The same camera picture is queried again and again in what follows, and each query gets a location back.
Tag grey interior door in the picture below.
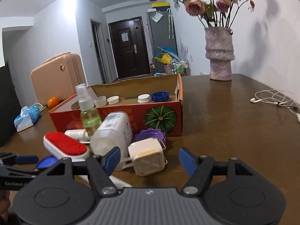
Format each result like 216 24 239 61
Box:
91 19 106 84

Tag orange fruit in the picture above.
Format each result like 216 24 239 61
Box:
47 97 59 109

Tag cream square jar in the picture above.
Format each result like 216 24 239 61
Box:
128 138 167 177

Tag grey refrigerator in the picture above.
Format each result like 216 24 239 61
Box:
146 8 179 75

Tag blue tissue pack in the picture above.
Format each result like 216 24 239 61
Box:
14 105 41 132

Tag small blue round lid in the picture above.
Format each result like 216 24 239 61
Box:
36 156 59 169

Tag red and white lint brush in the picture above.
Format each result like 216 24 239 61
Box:
43 132 90 162

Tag white wired earphones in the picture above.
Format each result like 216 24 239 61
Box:
250 89 300 122

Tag blue notched lid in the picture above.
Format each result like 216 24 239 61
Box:
151 92 170 103

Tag dark brown entrance door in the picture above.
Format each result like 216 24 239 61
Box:
108 16 151 80

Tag green liquid spray bottle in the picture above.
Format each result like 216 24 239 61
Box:
74 84 100 136

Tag black paper bag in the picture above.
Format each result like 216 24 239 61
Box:
0 63 22 148

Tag white plastic object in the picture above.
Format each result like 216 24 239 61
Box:
109 175 133 190

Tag pink ceramic vase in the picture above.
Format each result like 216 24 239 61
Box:
204 27 235 81

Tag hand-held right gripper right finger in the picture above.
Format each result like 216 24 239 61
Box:
179 147 260 196

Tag purple ribbed lid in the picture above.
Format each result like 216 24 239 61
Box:
133 128 167 149

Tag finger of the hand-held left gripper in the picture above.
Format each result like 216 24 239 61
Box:
0 165 45 176
0 153 39 165

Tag yellow watering can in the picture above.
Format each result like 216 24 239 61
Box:
155 54 173 65

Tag small white bottle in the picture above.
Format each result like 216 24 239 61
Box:
64 129 91 143

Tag dried pink roses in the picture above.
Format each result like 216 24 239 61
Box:
145 0 256 29

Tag white folded umbrella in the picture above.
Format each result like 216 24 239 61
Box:
167 8 175 39

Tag large white plastic bottle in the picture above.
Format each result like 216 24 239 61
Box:
90 112 133 171

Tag white wire cart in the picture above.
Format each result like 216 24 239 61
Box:
172 60 189 76

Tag red pumpkin print cardboard box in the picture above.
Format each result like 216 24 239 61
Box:
48 73 183 137

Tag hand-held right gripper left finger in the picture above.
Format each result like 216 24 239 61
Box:
39 146 121 196

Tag pink hard suitcase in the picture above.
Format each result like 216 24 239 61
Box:
30 53 87 105

